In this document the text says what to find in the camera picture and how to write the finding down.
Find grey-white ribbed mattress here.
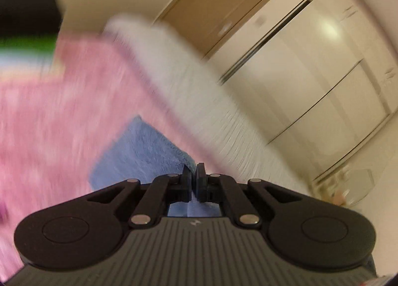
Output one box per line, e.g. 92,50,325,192
104,14,310,195

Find blue denim jeans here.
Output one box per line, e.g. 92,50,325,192
88,114,222,218

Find pink floral fleece blanket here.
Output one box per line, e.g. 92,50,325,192
1,36,216,281

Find brown wooden door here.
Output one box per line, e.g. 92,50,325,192
157,0,270,56

